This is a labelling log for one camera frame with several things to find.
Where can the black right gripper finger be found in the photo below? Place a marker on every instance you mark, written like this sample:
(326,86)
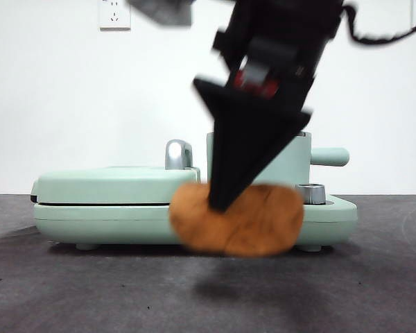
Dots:
(242,145)

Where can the brown potato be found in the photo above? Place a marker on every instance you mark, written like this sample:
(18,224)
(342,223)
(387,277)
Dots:
(263,225)

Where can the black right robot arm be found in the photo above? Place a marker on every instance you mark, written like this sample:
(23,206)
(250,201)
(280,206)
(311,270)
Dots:
(291,21)

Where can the silver control knob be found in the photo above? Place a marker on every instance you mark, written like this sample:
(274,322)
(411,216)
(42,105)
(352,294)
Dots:
(312,193)

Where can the mint green cooker base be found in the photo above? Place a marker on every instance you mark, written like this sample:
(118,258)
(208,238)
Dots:
(104,222)

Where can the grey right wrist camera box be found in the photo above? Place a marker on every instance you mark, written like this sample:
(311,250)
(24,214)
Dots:
(166,10)

